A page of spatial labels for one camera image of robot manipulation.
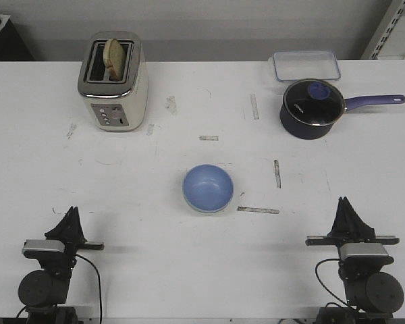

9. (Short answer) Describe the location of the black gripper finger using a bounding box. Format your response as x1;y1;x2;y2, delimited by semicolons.
74;207;86;242
342;196;374;237
45;207;76;238
327;197;344;236

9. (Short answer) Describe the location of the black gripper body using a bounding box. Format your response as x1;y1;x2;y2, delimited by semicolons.
45;229;105;256
305;232;400;255

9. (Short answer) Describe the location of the green bowl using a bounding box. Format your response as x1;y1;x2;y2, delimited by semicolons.
186;201;230;215

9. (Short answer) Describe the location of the blue bowl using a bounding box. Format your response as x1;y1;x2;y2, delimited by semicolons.
182;164;234;209

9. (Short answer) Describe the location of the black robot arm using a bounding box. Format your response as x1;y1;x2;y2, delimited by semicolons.
305;197;404;323
18;207;104;323

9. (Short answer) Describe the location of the dark blue saucepan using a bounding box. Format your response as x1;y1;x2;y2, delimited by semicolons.
279;78;405;140

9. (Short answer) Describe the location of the glass pot lid blue knob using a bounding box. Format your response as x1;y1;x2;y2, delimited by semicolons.
283;78;345;126

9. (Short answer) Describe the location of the cream and silver toaster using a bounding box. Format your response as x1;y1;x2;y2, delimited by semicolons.
78;31;149;132

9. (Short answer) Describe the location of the clear plastic food container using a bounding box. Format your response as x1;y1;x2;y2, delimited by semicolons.
269;50;341;82

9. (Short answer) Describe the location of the slice of toast bread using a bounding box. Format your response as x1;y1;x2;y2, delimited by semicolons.
103;38;126;81

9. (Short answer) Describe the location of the white slotted shelf upright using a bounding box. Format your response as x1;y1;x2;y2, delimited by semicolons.
360;1;405;60

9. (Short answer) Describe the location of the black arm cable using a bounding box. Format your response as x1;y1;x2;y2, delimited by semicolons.
14;253;104;321
315;258;362;308

